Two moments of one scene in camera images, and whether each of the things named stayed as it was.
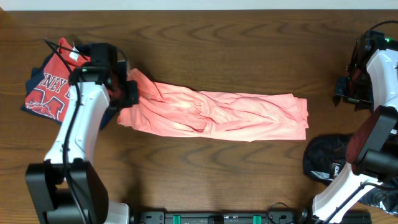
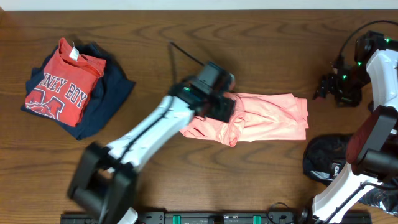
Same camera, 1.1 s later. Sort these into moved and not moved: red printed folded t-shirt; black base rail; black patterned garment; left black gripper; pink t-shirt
Moved: pink t-shirt; left black gripper
Not moved: black base rail; black patterned garment; red printed folded t-shirt
